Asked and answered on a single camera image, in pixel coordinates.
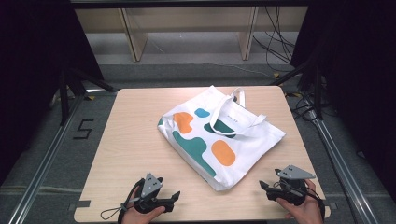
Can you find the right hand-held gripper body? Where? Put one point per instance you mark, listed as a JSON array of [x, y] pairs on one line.
[[292, 186]]

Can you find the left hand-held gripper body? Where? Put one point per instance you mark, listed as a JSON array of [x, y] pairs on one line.
[[149, 194]]

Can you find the white tote bag coloured blobs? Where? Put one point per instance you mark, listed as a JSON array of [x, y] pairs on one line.
[[249, 146]]

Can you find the person's left hand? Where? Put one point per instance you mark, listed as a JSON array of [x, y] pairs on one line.
[[137, 216]]

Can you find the person's right hand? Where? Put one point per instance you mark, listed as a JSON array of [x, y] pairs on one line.
[[306, 211]]

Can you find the grey tape strip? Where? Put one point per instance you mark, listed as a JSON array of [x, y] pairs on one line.
[[83, 204]]

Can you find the black metal stand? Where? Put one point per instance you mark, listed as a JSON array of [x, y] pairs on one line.
[[67, 93], [316, 90]]

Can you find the dark curtain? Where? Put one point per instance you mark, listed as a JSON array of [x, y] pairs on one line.
[[358, 77], [34, 77]]

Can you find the light wooden bench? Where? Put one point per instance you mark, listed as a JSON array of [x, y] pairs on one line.
[[137, 34]]

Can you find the aluminium floor rail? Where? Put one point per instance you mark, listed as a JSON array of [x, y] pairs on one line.
[[43, 168], [342, 168]]

